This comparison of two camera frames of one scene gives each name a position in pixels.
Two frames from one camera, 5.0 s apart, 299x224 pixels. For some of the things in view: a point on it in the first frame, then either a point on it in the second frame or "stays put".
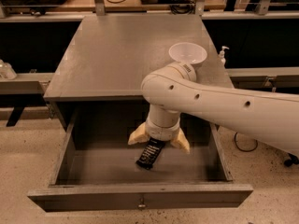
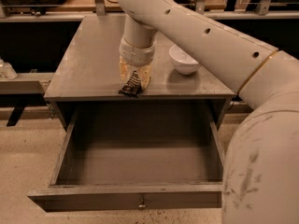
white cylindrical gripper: x=159 y=131 → x=136 y=54
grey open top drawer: x=98 y=167 stays put
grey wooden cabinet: x=112 y=54 stays put
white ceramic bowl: x=189 y=52 stays put
